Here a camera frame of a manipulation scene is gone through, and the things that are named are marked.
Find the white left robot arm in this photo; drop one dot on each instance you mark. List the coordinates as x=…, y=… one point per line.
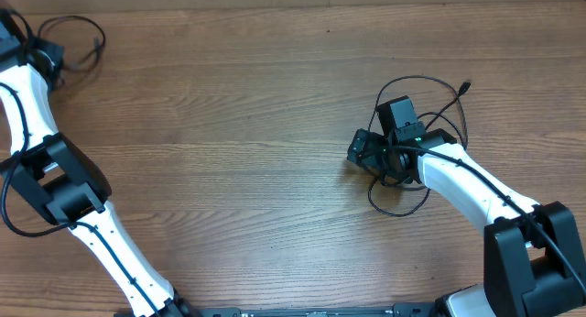
x=63, y=186

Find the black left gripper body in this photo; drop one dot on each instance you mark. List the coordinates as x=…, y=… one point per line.
x=52, y=54

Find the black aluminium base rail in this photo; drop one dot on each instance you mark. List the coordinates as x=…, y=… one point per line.
x=418, y=309

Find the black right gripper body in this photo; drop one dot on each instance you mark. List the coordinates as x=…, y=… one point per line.
x=375, y=156

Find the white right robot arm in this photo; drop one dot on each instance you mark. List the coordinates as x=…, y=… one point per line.
x=533, y=262

